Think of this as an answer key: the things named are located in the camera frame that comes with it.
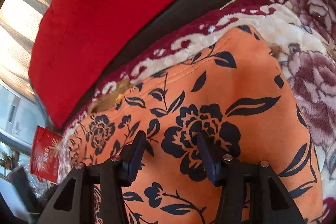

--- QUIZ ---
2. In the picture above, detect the dotted cream curtain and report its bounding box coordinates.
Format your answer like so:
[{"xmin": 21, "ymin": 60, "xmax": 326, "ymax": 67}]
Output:
[{"xmin": 1, "ymin": 0, "xmax": 52, "ymax": 100}]

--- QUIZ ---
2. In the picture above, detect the floral plush seat blanket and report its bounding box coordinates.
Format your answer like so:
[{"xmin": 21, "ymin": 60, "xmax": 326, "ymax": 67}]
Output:
[{"xmin": 58, "ymin": 0, "xmax": 335, "ymax": 223}]

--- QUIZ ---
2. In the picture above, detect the dark leather sofa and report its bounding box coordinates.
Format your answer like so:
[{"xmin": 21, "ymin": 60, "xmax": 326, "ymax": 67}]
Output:
[{"xmin": 34, "ymin": 0, "xmax": 259, "ymax": 122}]

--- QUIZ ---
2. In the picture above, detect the orange floral garment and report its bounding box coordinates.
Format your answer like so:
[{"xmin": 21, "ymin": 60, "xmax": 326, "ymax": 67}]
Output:
[{"xmin": 68, "ymin": 25, "xmax": 322, "ymax": 223}]

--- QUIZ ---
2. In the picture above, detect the red gift box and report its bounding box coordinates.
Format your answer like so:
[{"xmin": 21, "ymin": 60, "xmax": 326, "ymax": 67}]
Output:
[{"xmin": 30, "ymin": 126, "xmax": 62, "ymax": 183}]

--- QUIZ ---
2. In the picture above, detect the red blanket on sofa back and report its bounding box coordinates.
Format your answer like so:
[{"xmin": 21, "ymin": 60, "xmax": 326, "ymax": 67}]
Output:
[{"xmin": 29, "ymin": 0, "xmax": 174, "ymax": 128}]

